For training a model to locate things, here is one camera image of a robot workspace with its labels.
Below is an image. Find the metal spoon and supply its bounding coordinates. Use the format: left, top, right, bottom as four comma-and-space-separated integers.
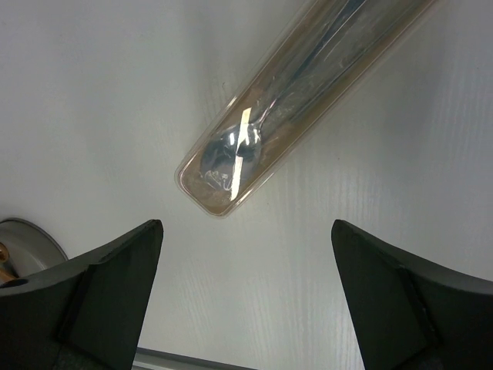
200, 1, 365, 191

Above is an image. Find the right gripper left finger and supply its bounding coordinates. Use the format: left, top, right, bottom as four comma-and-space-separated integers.
1, 220, 163, 369

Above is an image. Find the clear cutlery case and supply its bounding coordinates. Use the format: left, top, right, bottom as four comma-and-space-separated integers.
176, 1, 430, 217

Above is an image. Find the grey round lid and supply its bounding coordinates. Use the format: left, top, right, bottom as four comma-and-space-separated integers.
1, 218, 68, 284

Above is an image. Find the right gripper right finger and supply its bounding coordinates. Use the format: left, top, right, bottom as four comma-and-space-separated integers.
331, 220, 492, 369

